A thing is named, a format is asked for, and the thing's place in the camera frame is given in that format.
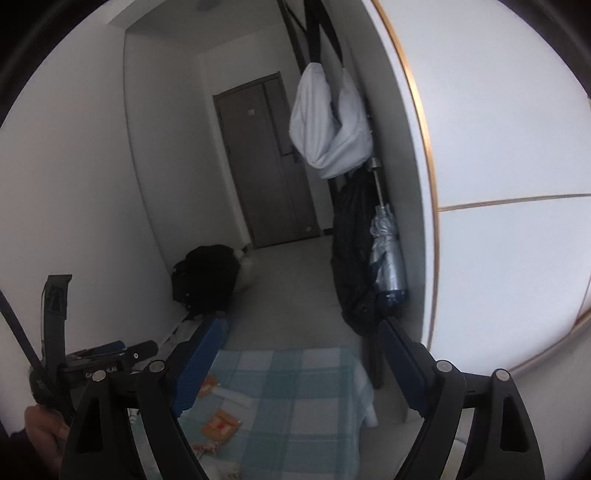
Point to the black hanging jacket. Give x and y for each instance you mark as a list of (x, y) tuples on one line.
[(351, 258)]

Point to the brown packet with red mark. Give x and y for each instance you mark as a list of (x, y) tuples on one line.
[(211, 385), (221, 422)]

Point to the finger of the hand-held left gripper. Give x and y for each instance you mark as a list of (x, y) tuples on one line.
[(108, 347), (141, 350)]

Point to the plaid teal tablecloth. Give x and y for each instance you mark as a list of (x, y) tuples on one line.
[(286, 406)]

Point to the red and white wrapper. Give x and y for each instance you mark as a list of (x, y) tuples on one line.
[(207, 448)]

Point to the silver folded umbrella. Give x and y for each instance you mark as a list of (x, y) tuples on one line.
[(388, 258)]

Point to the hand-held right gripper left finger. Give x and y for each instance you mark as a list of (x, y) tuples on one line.
[(198, 369)]

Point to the grey brown door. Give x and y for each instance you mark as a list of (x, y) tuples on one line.
[(268, 166)]

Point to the white hanging tote bag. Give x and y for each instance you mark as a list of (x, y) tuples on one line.
[(330, 129)]

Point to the white wardrobe with gold trim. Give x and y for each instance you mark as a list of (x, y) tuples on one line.
[(498, 138)]

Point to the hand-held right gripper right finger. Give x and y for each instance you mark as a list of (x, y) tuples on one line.
[(401, 364)]

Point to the black coat rack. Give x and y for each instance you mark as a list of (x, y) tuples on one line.
[(376, 362)]

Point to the person's left hand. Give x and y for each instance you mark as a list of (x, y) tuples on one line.
[(41, 429)]

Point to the white plastic bag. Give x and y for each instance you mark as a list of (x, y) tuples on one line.
[(244, 267)]

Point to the black backpack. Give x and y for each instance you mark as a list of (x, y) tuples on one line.
[(205, 281)]

